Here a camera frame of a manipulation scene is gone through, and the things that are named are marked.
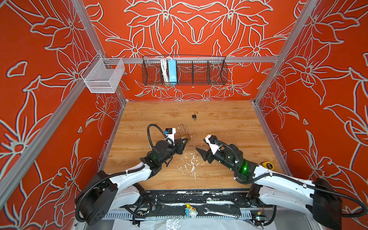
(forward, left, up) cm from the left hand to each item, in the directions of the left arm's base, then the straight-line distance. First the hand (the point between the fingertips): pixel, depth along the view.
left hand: (187, 139), depth 77 cm
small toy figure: (-32, -3, -14) cm, 35 cm away
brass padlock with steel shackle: (+2, 0, 0) cm, 2 cm away
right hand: (-4, -6, +2) cm, 7 cm away
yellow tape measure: (-6, -49, -15) cm, 51 cm away
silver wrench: (-32, -25, -17) cm, 44 cm away
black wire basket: (+47, +1, +13) cm, 49 cm away
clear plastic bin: (+36, +59, +14) cm, 70 cm away
